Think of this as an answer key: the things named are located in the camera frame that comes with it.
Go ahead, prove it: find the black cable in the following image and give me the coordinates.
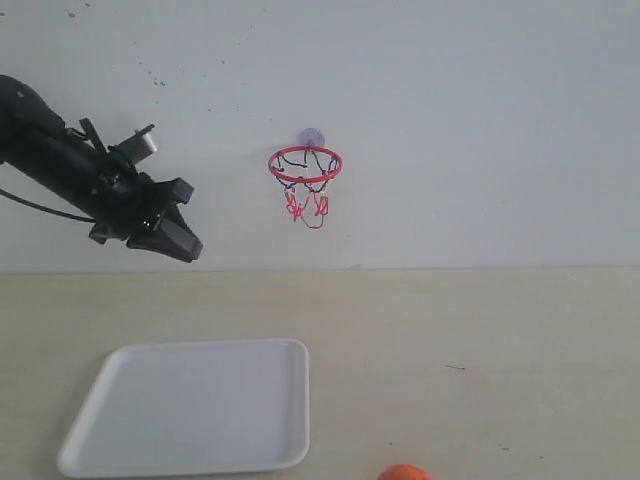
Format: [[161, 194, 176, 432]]
[[0, 187, 96, 224]]

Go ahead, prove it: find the small orange basketball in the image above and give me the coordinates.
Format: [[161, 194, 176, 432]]
[[378, 464, 431, 480]]

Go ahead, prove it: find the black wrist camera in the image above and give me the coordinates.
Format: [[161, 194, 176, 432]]
[[108, 124, 158, 166]]

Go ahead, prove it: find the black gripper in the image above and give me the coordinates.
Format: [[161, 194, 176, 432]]
[[89, 162, 204, 263]]

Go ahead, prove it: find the white plastic tray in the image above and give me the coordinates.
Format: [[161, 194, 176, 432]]
[[57, 339, 310, 479]]

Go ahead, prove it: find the red mini basketball hoop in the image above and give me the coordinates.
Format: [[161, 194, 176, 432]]
[[267, 145, 344, 230]]

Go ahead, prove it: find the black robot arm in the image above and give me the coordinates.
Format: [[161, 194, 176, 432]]
[[1, 76, 203, 263]]

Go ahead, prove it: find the clear suction cup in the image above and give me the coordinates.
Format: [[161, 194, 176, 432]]
[[297, 128, 325, 149]]

